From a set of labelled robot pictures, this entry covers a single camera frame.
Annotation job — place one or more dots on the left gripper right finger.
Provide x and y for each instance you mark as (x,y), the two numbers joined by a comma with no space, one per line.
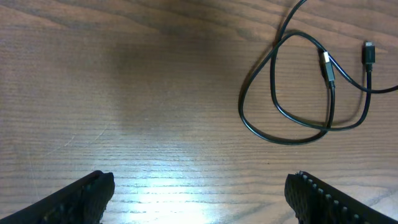
(316,202)

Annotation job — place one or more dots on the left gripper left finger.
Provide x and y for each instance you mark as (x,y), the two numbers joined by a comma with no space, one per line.
(83,201)

